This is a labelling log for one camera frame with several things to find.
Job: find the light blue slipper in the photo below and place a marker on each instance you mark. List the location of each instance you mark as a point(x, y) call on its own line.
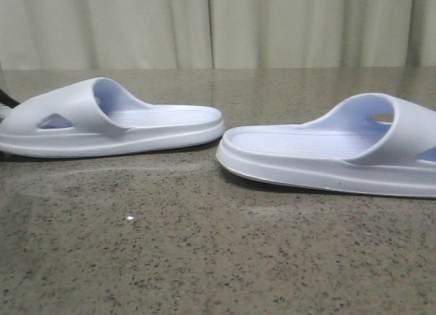
point(98, 117)
point(371, 143)

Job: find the beige background curtain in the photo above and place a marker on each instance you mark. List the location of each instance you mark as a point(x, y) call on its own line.
point(202, 34)

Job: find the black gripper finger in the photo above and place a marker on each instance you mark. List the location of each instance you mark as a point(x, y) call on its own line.
point(6, 100)

